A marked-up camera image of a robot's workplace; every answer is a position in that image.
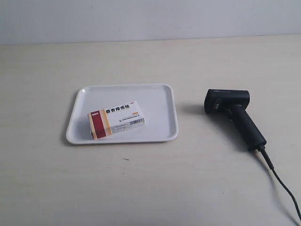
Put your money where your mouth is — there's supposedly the white red medicine box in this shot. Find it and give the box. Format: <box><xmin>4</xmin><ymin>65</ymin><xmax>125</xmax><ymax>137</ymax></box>
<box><xmin>88</xmin><ymin>101</ymin><xmax>145</xmax><ymax>140</ymax></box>

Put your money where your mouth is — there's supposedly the black barcode scanner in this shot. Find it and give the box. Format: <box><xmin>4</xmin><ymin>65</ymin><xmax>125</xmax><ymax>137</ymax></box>
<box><xmin>204</xmin><ymin>89</ymin><xmax>267</xmax><ymax>151</ymax></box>

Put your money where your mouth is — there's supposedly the white plastic tray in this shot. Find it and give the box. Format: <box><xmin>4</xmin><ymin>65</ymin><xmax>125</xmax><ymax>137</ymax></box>
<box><xmin>66</xmin><ymin>84</ymin><xmax>179</xmax><ymax>145</ymax></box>

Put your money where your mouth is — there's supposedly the black scanner cable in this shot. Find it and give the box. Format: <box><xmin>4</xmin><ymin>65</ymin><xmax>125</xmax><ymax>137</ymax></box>
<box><xmin>258</xmin><ymin>147</ymin><xmax>301</xmax><ymax>222</ymax></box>

